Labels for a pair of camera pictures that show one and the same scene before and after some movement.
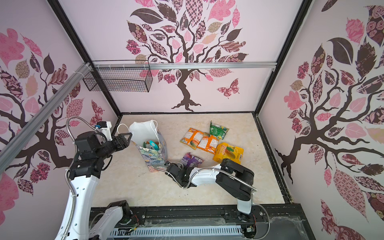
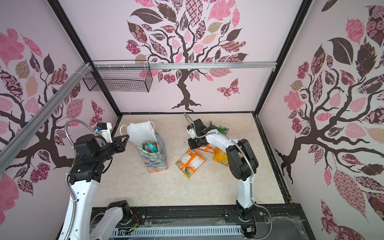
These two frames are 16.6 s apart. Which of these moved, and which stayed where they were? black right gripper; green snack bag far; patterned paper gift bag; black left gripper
Moved: black right gripper
Stayed: green snack bag far; black left gripper; patterned paper gift bag
